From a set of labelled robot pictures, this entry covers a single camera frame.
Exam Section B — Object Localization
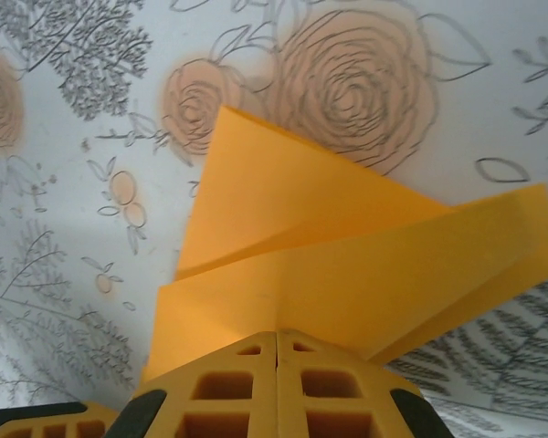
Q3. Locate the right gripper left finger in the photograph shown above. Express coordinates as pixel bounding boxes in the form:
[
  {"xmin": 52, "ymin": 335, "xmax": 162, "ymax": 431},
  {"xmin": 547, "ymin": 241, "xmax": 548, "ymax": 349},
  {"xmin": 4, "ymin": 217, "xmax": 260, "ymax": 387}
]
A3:
[{"xmin": 109, "ymin": 331, "xmax": 278, "ymax": 438}]

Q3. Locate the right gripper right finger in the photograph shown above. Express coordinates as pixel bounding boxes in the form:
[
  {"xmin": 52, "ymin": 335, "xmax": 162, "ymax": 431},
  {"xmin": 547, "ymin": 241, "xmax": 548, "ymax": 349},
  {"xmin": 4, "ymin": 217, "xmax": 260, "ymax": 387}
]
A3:
[{"xmin": 274, "ymin": 330, "xmax": 454, "ymax": 438}]

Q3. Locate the orange paper sheet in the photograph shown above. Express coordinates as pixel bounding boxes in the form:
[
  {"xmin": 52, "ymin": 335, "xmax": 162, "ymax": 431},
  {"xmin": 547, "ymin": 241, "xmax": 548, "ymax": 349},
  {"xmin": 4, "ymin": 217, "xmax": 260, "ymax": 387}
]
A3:
[{"xmin": 139, "ymin": 104, "xmax": 548, "ymax": 389}]

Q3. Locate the floral printed tablecloth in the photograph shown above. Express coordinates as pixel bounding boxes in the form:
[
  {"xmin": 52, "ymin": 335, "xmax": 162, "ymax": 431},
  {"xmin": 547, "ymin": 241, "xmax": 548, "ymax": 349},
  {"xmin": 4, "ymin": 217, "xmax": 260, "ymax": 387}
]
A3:
[{"xmin": 0, "ymin": 0, "xmax": 548, "ymax": 438}]

